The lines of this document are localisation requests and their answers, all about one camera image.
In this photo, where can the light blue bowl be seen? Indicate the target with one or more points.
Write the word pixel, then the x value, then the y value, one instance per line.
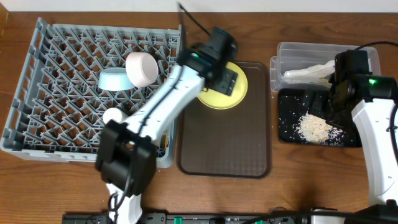
pixel 114 79

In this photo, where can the black waste tray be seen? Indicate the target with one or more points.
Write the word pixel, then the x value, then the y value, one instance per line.
pixel 294 103

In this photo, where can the rice food waste pile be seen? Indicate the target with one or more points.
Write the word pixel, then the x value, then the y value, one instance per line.
pixel 314 130

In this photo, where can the white cup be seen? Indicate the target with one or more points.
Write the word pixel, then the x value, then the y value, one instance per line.
pixel 114 114

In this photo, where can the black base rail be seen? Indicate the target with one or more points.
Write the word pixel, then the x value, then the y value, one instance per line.
pixel 162 218

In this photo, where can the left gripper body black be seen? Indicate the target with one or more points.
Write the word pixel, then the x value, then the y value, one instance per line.
pixel 220 81

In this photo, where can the dark brown serving tray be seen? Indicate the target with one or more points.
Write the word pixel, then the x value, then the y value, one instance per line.
pixel 235 142

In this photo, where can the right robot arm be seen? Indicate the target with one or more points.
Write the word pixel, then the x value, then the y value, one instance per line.
pixel 366 104

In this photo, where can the grey dishwasher rack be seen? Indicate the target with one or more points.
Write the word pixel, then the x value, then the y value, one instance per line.
pixel 57 109

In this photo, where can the clear plastic bin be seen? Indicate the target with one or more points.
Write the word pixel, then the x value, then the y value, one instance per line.
pixel 299 55

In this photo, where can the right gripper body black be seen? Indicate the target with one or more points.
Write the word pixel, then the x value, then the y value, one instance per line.
pixel 336 113

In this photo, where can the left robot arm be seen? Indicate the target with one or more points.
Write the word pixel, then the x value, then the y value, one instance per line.
pixel 126 156

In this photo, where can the white bowl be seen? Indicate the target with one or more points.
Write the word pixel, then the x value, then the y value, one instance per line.
pixel 141 68

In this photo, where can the yellow plate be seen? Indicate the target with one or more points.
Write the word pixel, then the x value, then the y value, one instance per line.
pixel 219 101

